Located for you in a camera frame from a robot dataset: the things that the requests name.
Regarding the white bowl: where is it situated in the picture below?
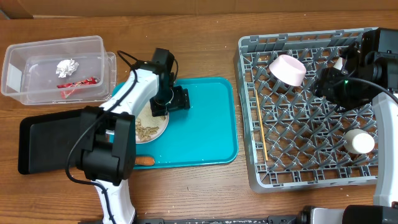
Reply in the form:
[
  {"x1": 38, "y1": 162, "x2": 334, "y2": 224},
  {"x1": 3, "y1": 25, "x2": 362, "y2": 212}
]
[{"x1": 333, "y1": 57, "x2": 345, "y2": 71}]

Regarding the white round plate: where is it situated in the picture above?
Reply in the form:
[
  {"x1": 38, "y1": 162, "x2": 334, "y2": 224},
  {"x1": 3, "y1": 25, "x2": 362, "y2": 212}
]
[{"x1": 136, "y1": 102, "x2": 169, "y2": 144}]

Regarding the light green cup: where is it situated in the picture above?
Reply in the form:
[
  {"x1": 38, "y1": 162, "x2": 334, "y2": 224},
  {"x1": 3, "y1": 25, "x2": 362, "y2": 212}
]
[{"x1": 343, "y1": 129, "x2": 375, "y2": 154}]

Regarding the pink bowl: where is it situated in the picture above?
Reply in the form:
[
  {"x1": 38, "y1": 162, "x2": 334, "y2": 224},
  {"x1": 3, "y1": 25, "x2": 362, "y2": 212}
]
[{"x1": 269, "y1": 55, "x2": 307, "y2": 86}]

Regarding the orange carrot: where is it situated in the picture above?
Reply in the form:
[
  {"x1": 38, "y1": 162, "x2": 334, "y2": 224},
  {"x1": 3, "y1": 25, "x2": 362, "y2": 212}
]
[{"x1": 135, "y1": 156, "x2": 155, "y2": 166}]

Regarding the wooden chopstick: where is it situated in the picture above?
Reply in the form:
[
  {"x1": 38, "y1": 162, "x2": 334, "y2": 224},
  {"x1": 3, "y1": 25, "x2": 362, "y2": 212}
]
[{"x1": 254, "y1": 89, "x2": 268, "y2": 161}]

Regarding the red snack wrapper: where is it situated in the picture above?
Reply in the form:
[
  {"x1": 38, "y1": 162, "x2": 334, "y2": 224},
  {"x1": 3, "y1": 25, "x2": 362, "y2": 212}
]
[{"x1": 57, "y1": 77, "x2": 99, "y2": 100}]

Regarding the white tissue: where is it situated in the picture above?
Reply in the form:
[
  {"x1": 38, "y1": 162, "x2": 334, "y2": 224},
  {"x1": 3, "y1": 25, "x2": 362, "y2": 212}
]
[{"x1": 56, "y1": 59, "x2": 79, "y2": 78}]

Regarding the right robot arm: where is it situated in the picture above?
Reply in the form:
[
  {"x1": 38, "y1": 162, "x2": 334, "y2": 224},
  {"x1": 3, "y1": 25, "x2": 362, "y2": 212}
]
[{"x1": 312, "y1": 28, "x2": 397, "y2": 223}]

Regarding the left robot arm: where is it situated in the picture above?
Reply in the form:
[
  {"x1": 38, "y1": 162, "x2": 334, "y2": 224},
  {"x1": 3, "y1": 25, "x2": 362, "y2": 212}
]
[{"x1": 65, "y1": 48, "x2": 190, "y2": 223}]

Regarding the grey dishwasher rack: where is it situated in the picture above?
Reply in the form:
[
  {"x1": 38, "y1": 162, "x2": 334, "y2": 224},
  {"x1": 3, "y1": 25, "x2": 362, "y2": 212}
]
[{"x1": 236, "y1": 27, "x2": 378, "y2": 193}]

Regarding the pile of rice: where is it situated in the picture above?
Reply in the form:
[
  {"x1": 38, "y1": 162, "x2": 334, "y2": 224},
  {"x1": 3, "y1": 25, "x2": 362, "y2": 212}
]
[{"x1": 138, "y1": 104, "x2": 165, "y2": 128}]

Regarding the pile of peanuts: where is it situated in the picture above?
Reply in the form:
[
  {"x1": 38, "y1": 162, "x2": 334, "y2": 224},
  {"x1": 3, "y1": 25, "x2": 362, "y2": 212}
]
[{"x1": 136, "y1": 118, "x2": 159, "y2": 142}]

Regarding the teal serving tray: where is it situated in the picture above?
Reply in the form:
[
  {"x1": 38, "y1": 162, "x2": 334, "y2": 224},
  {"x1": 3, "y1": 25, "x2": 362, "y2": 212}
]
[{"x1": 111, "y1": 77, "x2": 239, "y2": 170}]

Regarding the clear plastic bin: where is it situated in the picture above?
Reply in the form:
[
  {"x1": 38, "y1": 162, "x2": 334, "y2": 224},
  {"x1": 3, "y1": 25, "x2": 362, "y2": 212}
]
[{"x1": 1, "y1": 35, "x2": 117, "y2": 105}]

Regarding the black tray bin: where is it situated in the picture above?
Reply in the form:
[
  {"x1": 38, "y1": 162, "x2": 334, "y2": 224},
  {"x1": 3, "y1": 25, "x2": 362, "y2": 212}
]
[{"x1": 18, "y1": 109, "x2": 82, "y2": 175}]

